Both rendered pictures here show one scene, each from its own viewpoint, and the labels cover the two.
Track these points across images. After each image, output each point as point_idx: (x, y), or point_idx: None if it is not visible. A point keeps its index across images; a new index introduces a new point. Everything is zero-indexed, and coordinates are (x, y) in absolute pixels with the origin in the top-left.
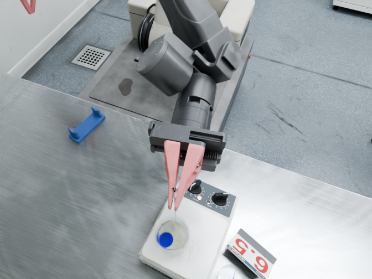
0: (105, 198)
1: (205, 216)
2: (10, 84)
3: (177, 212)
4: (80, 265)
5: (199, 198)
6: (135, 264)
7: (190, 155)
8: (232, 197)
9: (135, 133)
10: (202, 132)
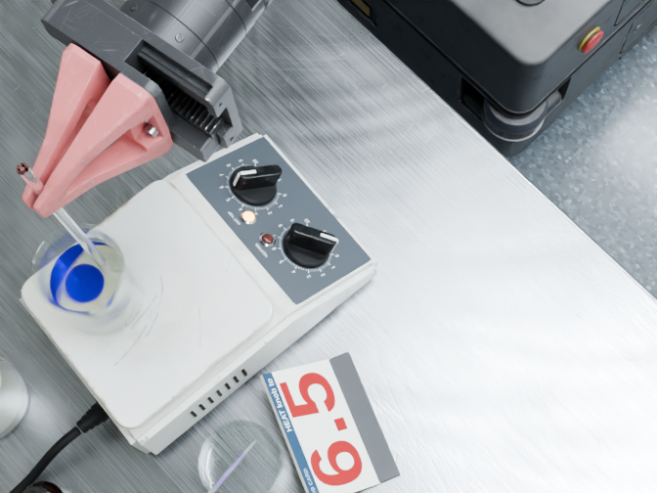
0: (21, 112)
1: (223, 271)
2: None
3: (154, 229)
4: None
5: (244, 218)
6: (27, 316)
7: (109, 105)
8: (356, 256)
9: None
10: (169, 57)
